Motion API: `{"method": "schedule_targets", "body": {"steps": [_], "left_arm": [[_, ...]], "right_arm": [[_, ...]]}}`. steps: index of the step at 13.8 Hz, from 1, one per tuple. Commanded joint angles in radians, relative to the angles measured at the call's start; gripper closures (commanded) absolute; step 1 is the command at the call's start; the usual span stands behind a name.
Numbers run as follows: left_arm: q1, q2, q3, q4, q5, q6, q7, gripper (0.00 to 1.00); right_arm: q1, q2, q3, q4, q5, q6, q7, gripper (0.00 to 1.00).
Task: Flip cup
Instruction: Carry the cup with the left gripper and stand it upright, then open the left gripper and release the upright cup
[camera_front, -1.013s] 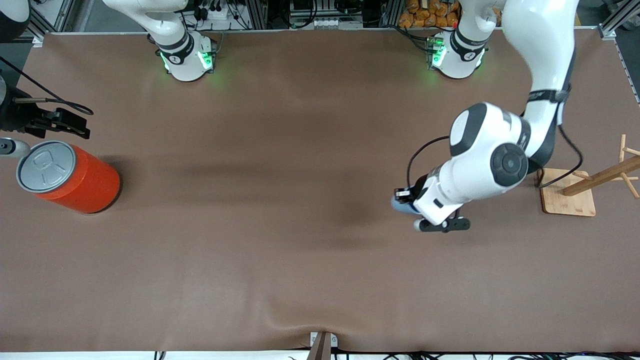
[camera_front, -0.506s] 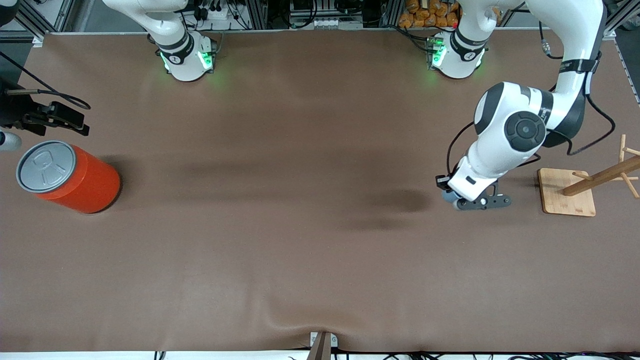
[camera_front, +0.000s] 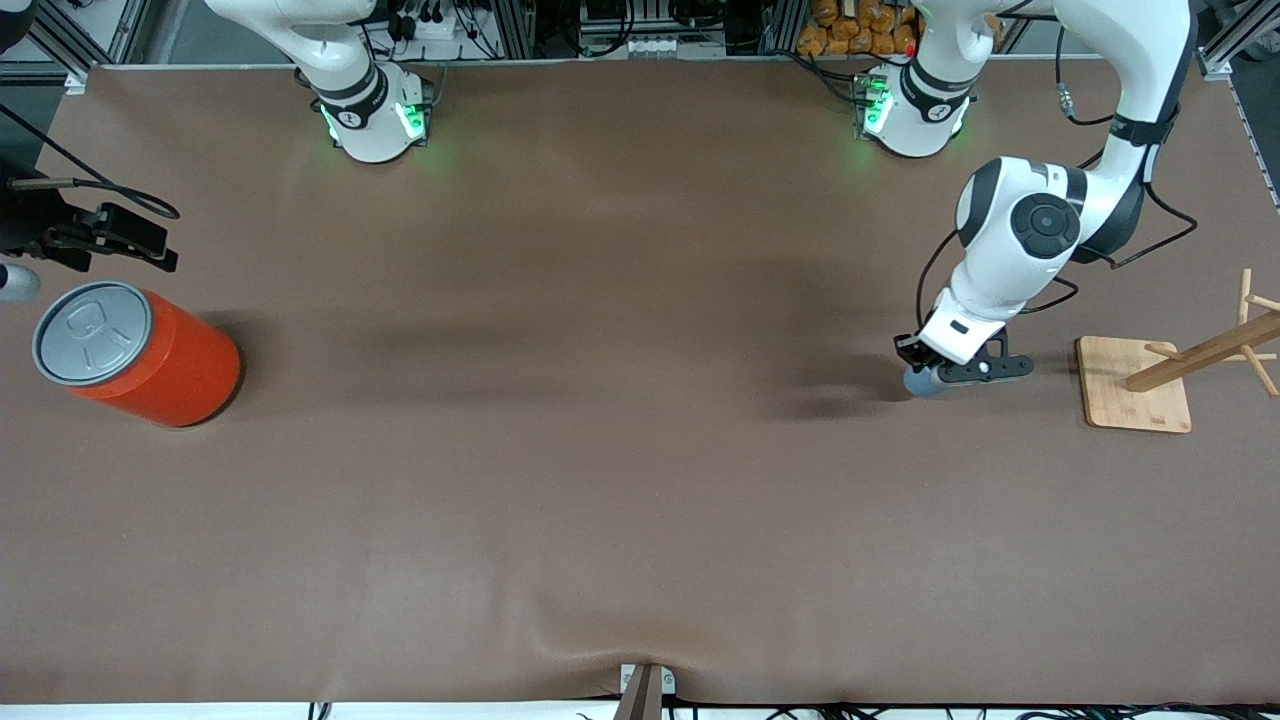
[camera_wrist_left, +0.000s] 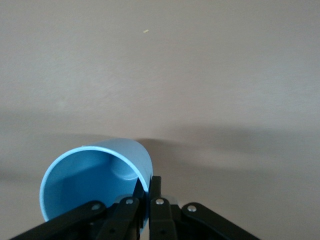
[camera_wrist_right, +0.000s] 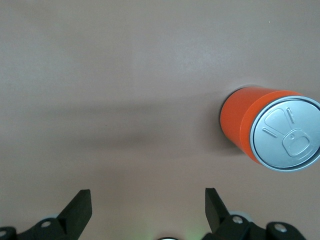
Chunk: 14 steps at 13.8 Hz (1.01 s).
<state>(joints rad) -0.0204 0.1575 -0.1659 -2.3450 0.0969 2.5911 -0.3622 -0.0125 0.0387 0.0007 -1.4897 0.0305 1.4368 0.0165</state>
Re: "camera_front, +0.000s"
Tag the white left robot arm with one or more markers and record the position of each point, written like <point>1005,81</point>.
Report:
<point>1040,225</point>

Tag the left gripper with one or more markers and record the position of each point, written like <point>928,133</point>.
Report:
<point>908,351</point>

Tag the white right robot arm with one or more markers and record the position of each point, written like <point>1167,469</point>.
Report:
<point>360,110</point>

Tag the light blue cup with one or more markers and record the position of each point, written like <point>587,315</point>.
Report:
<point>922,384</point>

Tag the aluminium frame profile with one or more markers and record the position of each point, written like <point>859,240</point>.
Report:
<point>100,40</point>
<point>508,25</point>
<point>1235,40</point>

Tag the red can with grey lid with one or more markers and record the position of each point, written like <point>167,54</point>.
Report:
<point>180,370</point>

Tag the white power strip with plugs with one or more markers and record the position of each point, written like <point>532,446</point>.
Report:
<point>430,20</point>

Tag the orange snack bags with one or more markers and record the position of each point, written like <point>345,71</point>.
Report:
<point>850,30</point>

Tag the white connector block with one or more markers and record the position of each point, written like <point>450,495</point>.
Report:
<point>655,45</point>

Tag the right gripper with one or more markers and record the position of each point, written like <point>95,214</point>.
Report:
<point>32,222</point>

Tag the metal table clamp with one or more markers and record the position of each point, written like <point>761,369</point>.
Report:
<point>647,690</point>

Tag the wooden cup stand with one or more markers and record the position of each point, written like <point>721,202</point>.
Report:
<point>1130,400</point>

